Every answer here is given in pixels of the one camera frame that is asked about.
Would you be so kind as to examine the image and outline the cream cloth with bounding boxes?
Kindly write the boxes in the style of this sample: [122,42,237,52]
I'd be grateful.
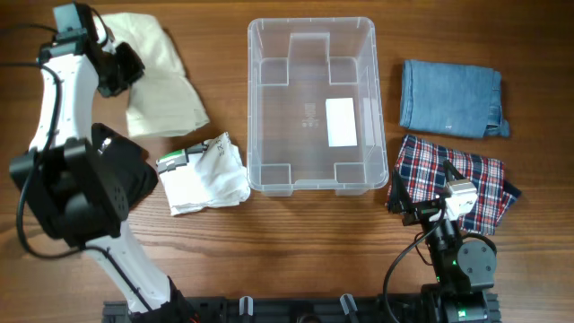
[96,13,209,137]

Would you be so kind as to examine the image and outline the white label in bin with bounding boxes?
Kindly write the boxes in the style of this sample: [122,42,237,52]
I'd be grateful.
[326,98,358,147]

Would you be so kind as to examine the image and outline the white printed folded shirt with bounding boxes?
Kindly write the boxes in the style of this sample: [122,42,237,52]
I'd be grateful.
[156,132,251,216]

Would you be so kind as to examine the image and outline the blue folded jeans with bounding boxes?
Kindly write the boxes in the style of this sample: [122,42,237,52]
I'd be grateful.
[399,59,510,138]

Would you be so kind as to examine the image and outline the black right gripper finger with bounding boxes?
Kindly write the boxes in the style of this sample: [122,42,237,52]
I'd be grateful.
[387,169,413,214]
[443,160,462,182]

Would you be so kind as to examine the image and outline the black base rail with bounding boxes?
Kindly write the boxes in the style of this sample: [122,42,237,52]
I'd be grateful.
[101,293,501,323]

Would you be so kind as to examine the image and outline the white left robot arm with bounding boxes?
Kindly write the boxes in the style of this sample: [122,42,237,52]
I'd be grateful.
[9,4,192,322]

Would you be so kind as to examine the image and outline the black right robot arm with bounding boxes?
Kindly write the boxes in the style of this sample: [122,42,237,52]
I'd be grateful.
[381,160,501,322]

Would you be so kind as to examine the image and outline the red blue plaid shirt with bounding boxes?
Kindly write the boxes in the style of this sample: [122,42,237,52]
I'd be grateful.
[394,135,521,235]

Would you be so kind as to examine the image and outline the black garment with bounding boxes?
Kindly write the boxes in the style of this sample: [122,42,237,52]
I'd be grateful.
[91,123,158,209]

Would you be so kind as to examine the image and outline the clear plastic storage bin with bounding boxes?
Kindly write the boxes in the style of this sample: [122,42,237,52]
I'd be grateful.
[247,17,389,196]

